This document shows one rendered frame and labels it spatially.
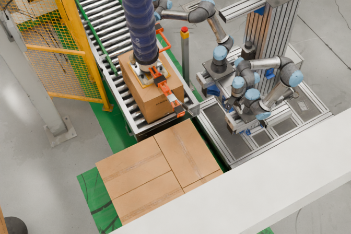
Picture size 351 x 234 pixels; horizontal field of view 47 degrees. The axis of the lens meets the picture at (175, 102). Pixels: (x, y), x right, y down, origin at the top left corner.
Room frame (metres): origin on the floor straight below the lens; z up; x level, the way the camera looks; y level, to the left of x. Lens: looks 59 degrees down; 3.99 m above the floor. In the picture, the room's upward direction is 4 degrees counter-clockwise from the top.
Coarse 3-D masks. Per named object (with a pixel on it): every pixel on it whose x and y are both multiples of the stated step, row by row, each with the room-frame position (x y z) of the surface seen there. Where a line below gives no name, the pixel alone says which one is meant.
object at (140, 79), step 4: (128, 64) 2.31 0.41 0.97; (132, 64) 2.30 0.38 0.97; (136, 64) 2.28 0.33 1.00; (132, 68) 2.26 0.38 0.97; (136, 76) 2.16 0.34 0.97; (140, 76) 2.16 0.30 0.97; (144, 76) 2.15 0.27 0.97; (140, 80) 2.11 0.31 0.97; (140, 84) 2.08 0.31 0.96; (144, 84) 2.07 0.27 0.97; (152, 84) 2.07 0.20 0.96
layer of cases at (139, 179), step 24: (144, 144) 1.67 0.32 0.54; (168, 144) 1.66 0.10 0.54; (192, 144) 1.64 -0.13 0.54; (120, 168) 1.45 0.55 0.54; (144, 168) 1.43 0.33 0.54; (168, 168) 1.41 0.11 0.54; (192, 168) 1.40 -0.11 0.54; (216, 168) 1.38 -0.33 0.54; (120, 192) 1.22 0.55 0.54; (144, 192) 1.20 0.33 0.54; (168, 192) 1.19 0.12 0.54; (120, 216) 1.01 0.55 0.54
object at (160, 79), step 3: (159, 75) 2.06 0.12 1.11; (162, 75) 2.06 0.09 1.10; (156, 78) 2.03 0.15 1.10; (159, 78) 2.03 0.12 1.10; (162, 78) 2.03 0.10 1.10; (165, 78) 2.02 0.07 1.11; (156, 81) 2.00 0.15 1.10; (159, 81) 2.00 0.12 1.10; (162, 81) 1.99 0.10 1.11; (165, 81) 1.99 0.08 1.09; (156, 84) 1.97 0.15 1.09; (159, 84) 1.97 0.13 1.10; (162, 84) 1.98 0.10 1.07
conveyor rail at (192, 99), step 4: (160, 44) 2.83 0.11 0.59; (160, 48) 2.78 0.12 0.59; (164, 52) 2.72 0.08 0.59; (168, 56) 2.66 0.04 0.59; (168, 60) 2.61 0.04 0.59; (172, 64) 2.55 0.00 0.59; (176, 68) 2.49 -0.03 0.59; (176, 72) 2.45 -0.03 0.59; (180, 76) 2.39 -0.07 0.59; (184, 84) 2.29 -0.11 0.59; (184, 88) 2.24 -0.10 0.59; (188, 88) 2.23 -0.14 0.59; (184, 92) 2.23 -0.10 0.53; (188, 92) 2.18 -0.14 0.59; (188, 96) 2.16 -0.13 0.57; (192, 96) 2.14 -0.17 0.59; (192, 100) 2.09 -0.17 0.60; (196, 100) 2.09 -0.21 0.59
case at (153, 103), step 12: (120, 60) 2.38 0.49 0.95; (132, 72) 2.23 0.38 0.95; (132, 84) 2.13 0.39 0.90; (168, 84) 2.06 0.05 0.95; (180, 84) 2.05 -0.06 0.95; (144, 96) 1.95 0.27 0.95; (156, 96) 1.94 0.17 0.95; (180, 96) 2.03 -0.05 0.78; (144, 108) 1.91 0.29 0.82; (156, 108) 1.93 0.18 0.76; (168, 108) 1.98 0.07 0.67
